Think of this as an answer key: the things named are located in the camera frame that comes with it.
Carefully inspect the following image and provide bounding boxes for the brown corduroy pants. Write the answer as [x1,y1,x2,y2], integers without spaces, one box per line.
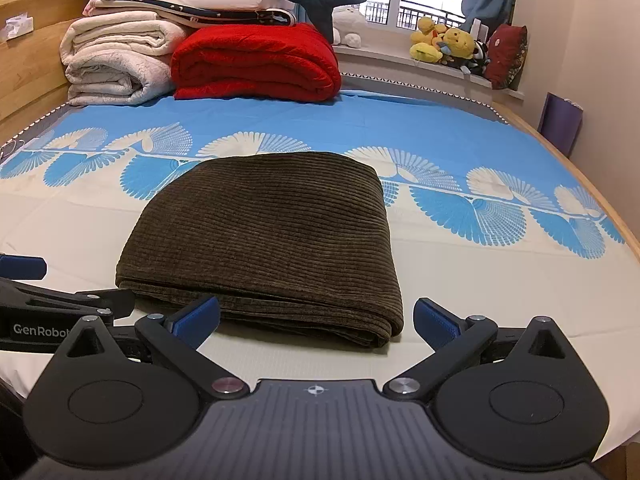
[115,151,405,348]

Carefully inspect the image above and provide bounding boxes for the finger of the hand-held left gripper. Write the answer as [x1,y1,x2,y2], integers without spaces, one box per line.
[0,278,136,321]
[0,255,47,281]

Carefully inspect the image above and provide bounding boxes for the yellow duck plush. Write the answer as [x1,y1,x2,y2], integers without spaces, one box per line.
[410,16,446,64]

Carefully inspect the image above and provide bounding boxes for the red folded blanket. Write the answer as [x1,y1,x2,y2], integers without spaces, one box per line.
[170,22,342,102]

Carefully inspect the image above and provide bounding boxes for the dark red cushion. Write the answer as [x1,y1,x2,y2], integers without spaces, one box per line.
[484,23,528,90]

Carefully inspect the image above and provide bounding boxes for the black and white striped plush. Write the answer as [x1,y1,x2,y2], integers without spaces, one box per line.
[462,40,488,77]

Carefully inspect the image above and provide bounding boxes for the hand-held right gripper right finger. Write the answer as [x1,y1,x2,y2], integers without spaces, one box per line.
[382,298,572,403]

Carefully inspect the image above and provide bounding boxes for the white plush toy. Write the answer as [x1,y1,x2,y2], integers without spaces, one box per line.
[331,6,363,48]

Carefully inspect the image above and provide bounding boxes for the cream folded blanket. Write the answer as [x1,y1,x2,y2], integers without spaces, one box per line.
[60,16,188,107]

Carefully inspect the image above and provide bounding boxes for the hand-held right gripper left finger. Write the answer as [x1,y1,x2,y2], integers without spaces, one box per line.
[60,296,251,403]

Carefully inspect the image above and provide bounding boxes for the purple folded mat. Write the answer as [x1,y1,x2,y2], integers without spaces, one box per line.
[539,91,584,158]

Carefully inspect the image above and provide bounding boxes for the tissue pack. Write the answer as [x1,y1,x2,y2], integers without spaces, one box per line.
[0,16,35,41]

